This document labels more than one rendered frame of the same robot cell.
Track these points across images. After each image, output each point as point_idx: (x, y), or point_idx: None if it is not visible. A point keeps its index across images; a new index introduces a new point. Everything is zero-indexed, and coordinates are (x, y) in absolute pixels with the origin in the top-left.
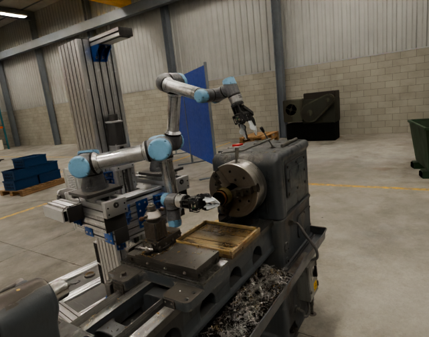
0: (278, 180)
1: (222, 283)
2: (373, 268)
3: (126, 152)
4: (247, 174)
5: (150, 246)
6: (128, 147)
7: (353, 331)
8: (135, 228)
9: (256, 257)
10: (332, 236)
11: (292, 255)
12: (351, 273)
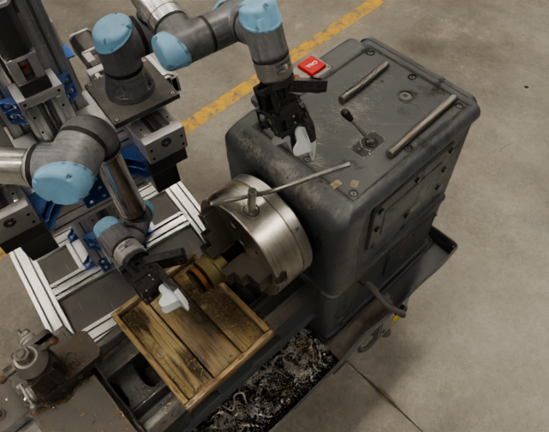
0: (340, 255)
1: (170, 430)
2: (539, 263)
3: None
4: (263, 255)
5: (33, 398)
6: None
7: (428, 387)
8: (77, 210)
9: (268, 344)
10: (515, 152)
11: (357, 306)
12: (493, 263)
